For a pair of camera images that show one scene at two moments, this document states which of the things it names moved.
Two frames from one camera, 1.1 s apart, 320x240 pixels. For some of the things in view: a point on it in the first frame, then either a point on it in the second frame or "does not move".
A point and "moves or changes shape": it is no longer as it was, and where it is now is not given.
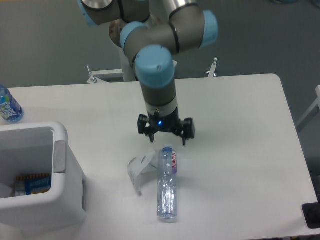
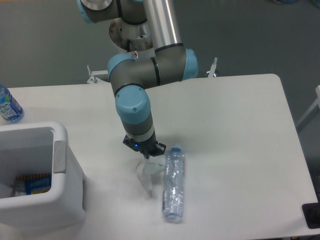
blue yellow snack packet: x=30 y=184 does not move
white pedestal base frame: x=95 y=73 does not move
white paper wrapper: x=140 y=165 → x=147 y=168
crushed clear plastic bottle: x=167 y=186 moves or changes shape
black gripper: x=171 y=123 → x=147 y=148
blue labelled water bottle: x=10 y=109 does not move
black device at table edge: x=311 y=213 does not move
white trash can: x=40 y=149 does not move
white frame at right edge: x=315 y=104 does not move
